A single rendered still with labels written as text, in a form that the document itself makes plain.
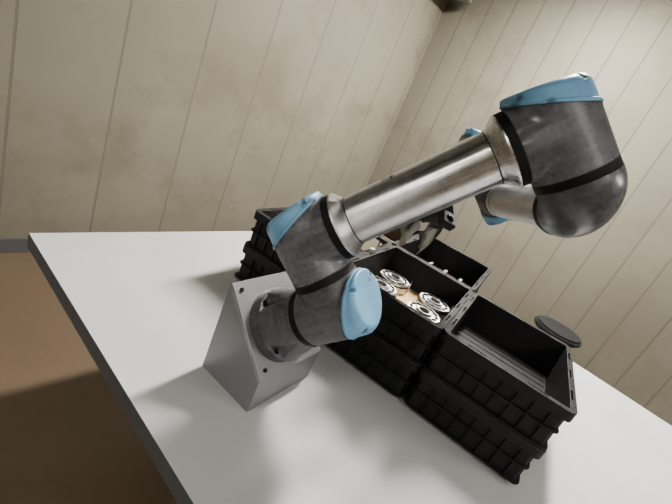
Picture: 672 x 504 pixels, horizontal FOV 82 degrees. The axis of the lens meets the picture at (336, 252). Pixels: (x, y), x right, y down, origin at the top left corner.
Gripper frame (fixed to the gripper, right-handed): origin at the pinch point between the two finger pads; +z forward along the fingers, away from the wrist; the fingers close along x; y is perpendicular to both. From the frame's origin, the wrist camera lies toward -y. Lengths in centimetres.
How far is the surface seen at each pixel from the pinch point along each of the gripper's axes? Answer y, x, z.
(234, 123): 174, 48, 16
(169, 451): -47, 48, 36
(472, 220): 182, -158, 0
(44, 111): 117, 126, 42
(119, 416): 20, 52, 107
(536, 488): -50, -31, 27
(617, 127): 136, -178, -105
